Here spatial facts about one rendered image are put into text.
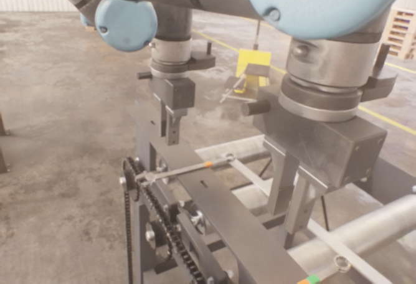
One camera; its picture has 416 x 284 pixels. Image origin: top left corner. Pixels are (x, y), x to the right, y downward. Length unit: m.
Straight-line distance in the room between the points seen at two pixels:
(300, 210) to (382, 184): 1.23
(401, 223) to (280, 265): 0.74
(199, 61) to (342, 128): 0.38
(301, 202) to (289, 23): 0.24
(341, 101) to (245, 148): 1.13
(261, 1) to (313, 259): 0.89
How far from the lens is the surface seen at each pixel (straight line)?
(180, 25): 0.58
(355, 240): 1.12
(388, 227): 1.23
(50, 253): 2.24
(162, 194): 1.08
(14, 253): 2.31
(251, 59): 5.53
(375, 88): 0.35
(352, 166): 0.30
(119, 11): 0.41
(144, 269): 1.61
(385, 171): 1.56
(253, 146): 1.44
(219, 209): 0.68
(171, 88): 0.58
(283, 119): 0.34
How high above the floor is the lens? 1.62
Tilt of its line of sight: 28 degrees down
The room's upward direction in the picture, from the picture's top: 5 degrees clockwise
